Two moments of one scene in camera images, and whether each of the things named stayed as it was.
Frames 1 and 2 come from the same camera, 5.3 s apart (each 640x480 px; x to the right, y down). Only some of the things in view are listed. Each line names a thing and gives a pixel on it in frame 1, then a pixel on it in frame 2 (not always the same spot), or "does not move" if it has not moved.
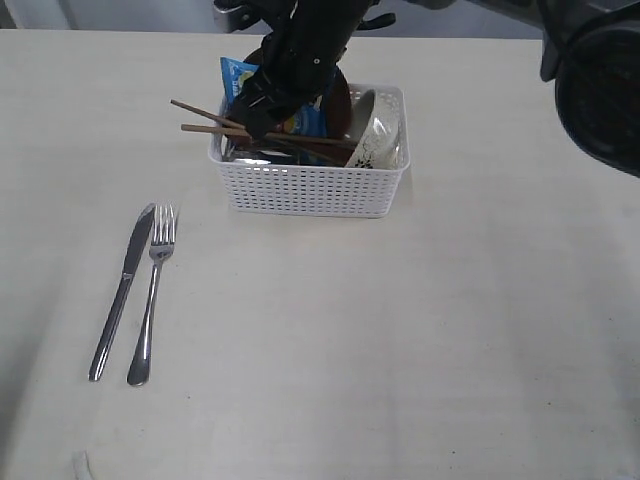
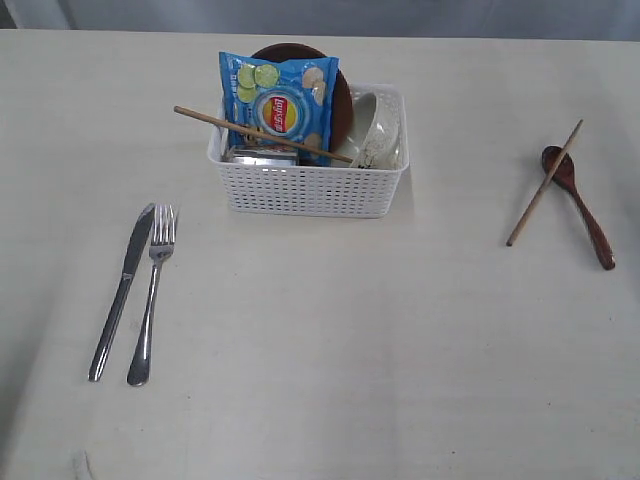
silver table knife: (136, 245) does not move
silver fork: (162, 243) does not move
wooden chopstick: (270, 135) -> (545, 183)
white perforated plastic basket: (315, 192) does not move
